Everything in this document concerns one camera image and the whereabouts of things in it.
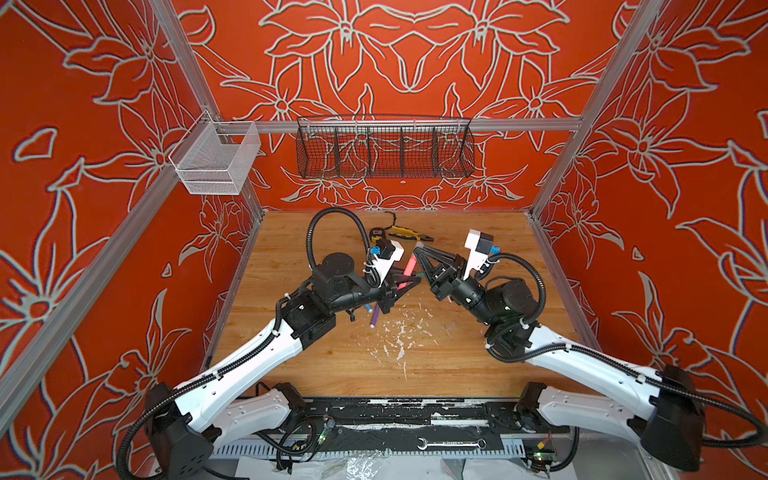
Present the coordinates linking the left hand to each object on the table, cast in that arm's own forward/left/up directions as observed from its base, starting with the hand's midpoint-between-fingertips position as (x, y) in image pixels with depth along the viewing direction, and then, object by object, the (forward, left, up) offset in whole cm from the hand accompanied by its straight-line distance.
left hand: (416, 273), depth 62 cm
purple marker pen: (+5, +10, -32) cm, 34 cm away
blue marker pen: (-7, +9, -2) cm, 12 cm away
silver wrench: (-26, -18, -33) cm, 45 cm away
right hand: (-1, +1, +8) cm, 8 cm away
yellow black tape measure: (+37, +12, -31) cm, 50 cm away
